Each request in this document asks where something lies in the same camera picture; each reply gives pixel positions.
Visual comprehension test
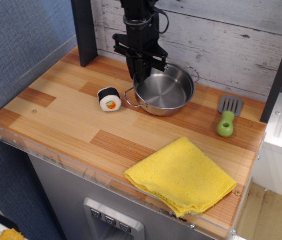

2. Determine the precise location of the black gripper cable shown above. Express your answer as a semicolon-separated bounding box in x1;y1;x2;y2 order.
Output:
143;6;169;35

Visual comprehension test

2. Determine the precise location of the grey spatula with green handle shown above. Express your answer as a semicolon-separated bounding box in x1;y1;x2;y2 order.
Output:
216;95;243;138

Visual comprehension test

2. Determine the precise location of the toy sushi roll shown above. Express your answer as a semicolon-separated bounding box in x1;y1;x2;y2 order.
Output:
97;87;122;112

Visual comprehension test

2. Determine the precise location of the stainless steel metal pot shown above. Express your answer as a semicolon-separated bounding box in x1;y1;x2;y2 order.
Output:
124;62;200;117

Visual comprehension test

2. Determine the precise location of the grey cabinet with dispenser panel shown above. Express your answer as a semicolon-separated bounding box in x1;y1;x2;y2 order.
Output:
27;152;221;240

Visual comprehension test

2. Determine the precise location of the black vertical post right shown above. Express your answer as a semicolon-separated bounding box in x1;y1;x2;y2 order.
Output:
259;0;282;124

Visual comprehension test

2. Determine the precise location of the clear acrylic table guard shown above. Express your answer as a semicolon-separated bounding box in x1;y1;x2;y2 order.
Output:
0;38;265;240

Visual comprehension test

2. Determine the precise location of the black vertical post left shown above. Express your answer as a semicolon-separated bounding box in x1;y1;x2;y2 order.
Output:
71;0;98;67

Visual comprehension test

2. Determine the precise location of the black vertical post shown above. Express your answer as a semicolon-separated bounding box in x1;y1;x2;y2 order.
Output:
259;0;282;124
71;0;98;67

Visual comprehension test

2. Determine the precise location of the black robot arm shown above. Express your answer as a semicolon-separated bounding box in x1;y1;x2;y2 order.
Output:
113;0;169;83

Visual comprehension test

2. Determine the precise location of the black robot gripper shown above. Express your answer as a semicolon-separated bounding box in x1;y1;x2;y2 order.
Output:
113;25;168;84

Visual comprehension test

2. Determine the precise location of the yellow object bottom left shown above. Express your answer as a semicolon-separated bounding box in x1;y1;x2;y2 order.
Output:
0;229;25;240

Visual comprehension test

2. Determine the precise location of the yellow cloth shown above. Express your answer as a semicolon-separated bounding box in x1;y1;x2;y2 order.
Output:
124;137;237;218

